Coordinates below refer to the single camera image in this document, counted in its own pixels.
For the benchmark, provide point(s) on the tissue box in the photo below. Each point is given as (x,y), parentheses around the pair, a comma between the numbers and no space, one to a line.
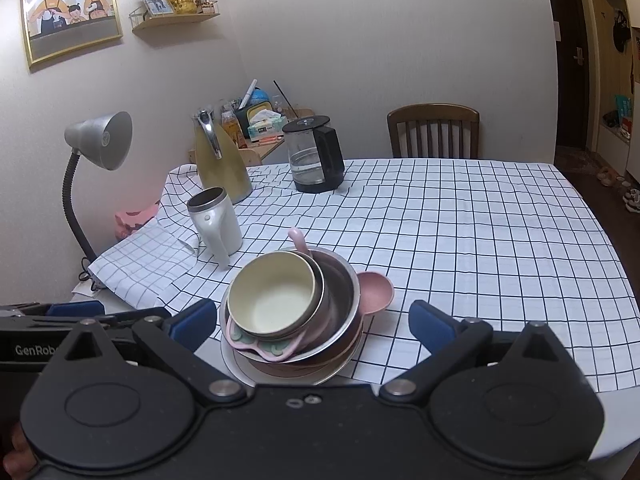
(265,127)

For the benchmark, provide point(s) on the pair of sneakers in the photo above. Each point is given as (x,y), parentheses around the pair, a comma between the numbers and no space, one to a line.
(632,200)

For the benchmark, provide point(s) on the cream bowl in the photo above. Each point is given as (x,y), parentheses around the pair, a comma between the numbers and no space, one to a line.
(275,300)

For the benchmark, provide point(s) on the pink bear-shaped plate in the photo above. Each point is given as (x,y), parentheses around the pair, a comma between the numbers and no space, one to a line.
(375,290)

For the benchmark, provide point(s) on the blue and yellow container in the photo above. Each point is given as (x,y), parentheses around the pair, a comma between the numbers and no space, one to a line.
(261,97)

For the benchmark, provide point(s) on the dark wooden door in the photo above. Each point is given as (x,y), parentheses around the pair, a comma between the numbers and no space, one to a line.
(570,85)

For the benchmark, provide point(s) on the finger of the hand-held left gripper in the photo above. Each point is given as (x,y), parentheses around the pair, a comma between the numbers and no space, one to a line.
(130,319)
(75,308)

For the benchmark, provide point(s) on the yellow-green thermos carafe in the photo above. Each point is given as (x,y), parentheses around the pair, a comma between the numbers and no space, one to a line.
(220,170)

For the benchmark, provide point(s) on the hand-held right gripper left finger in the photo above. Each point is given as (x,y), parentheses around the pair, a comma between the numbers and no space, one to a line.
(192,325)

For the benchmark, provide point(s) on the person's left hand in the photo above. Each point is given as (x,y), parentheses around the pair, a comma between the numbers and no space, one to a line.
(22,447)

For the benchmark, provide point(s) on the wall poster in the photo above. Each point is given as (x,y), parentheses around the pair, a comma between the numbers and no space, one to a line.
(70,10)

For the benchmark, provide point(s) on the wooden chair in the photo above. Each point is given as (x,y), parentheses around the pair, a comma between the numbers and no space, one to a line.
(430,111)

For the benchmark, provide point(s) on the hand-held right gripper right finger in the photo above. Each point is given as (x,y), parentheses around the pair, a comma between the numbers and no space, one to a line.
(432,327)

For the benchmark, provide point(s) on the white mug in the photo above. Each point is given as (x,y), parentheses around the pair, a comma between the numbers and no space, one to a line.
(215,230)

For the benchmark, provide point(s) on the wooden wall shelf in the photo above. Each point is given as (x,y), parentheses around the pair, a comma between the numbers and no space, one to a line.
(175,21)

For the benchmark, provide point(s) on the black hanging bag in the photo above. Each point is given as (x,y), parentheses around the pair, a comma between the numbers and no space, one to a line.
(621,30)

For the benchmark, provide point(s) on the checked tablecloth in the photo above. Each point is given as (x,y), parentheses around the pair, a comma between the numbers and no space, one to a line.
(450,235)

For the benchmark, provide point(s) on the wooden side cabinet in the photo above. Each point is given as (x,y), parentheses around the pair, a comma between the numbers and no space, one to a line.
(300,112)

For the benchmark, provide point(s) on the pair of slippers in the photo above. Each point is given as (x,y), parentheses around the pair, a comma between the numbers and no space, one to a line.
(610,176)

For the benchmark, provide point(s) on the pink box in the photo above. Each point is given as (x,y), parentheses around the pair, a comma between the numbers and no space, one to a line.
(130,220)

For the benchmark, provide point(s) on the thin black stick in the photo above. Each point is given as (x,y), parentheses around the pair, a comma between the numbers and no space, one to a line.
(284,100)

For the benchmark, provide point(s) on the grey desk lamp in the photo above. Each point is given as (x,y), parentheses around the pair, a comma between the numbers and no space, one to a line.
(100,140)

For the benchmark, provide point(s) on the photo frame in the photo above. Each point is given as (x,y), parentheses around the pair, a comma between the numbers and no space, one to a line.
(155,1)

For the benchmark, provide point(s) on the pink steel-lined bowl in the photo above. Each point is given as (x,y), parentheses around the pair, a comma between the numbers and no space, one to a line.
(260,351)

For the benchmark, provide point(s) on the large white plate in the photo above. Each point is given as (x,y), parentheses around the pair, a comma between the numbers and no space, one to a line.
(240,367)

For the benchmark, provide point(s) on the stainless steel bowl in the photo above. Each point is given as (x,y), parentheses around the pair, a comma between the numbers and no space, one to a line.
(345,290)

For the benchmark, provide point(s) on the clear drink bottle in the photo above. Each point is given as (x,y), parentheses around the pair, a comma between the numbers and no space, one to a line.
(231,130)

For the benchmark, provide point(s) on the glass electric kettle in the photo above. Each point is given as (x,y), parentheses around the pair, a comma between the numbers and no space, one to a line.
(310,160)

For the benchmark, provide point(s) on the white pen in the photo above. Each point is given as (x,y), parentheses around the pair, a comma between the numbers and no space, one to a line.
(249,94)

